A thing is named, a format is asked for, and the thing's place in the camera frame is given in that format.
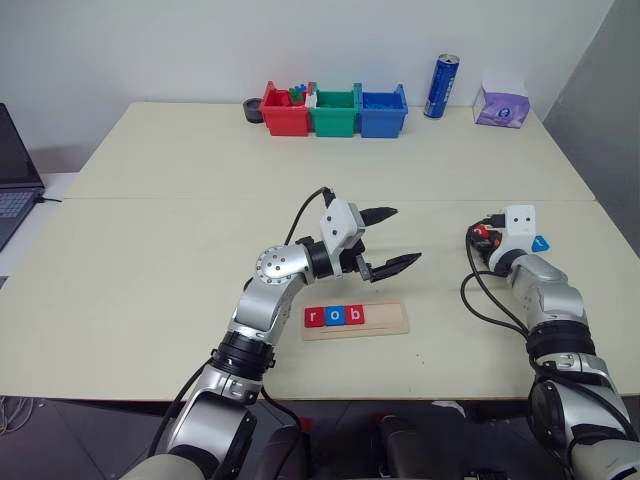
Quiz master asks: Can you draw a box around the dark grey laptop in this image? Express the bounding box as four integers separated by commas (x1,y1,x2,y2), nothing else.
0,102,47,252

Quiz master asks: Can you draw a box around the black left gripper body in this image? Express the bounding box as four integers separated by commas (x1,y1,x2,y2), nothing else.
343,213,377,285

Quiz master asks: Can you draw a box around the thin loose cables bundle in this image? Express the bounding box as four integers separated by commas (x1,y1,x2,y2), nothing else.
0,393,34,434

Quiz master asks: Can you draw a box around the black round holder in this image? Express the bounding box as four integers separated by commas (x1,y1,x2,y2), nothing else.
242,97,267,125

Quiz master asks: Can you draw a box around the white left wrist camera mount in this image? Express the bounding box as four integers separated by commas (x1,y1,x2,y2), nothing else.
319,197,368,280

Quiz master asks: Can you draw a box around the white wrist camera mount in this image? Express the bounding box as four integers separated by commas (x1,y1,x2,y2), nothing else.
319,197,368,280
488,203,540,267

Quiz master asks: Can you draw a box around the purple tissue box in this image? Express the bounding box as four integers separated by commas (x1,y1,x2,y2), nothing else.
472,79,532,128

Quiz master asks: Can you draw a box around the blue drink can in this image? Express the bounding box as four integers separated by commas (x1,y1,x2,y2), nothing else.
423,53,461,121

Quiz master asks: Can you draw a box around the green plastic bin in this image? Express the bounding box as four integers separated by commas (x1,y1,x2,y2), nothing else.
306,82,362,139

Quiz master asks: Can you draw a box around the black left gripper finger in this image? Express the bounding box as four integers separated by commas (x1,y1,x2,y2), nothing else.
361,205,400,230
368,251,424,283

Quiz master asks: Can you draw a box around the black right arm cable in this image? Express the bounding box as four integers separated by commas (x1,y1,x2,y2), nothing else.
459,213,539,342

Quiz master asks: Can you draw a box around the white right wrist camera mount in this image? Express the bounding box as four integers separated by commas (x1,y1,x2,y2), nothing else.
488,203,540,267

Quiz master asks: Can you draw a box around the dark rounded shape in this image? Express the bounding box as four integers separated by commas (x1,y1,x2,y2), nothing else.
375,414,437,480
258,424,307,480

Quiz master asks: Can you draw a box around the wooden letter tray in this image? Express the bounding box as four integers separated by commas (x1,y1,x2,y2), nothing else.
301,299,411,343

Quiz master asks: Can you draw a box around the blue plastic bin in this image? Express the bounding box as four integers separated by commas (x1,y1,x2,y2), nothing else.
356,83,410,140

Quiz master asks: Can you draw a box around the red plastic bin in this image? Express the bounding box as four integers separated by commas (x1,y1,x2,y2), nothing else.
260,80,314,138

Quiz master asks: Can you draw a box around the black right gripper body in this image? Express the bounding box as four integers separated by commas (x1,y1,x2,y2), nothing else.
466,222,505,264

